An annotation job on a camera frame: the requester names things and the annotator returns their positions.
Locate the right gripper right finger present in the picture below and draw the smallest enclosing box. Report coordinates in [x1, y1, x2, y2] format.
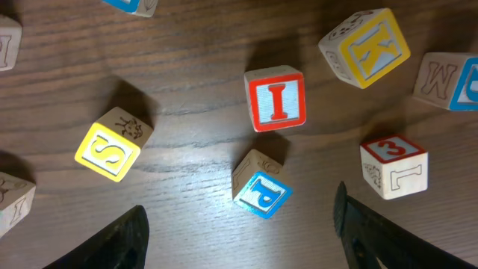
[333, 182, 477, 269]

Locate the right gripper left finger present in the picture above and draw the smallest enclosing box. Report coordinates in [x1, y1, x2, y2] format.
[46, 205, 149, 269]

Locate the red I block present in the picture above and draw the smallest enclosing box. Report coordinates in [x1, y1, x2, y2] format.
[244, 65, 306, 132]

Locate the plain L 7 block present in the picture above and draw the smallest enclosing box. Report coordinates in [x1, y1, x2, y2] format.
[359, 134, 429, 200]

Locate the yellow S block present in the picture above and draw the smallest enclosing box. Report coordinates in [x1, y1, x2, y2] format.
[75, 107, 153, 182]

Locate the green R block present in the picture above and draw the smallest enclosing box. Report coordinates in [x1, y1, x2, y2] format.
[0, 173, 36, 237]

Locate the blue P block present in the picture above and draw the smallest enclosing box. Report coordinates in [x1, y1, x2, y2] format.
[232, 149, 293, 219]

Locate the blue D block right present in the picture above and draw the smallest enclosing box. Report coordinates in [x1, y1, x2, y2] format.
[413, 52, 477, 111]

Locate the yellow K block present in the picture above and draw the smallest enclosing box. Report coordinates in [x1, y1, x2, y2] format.
[318, 8, 411, 89]

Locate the blue T block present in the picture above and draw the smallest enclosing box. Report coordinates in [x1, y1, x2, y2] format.
[103, 0, 158, 17]

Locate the yellow O block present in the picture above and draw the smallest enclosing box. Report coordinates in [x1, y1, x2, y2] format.
[0, 15, 22, 72]

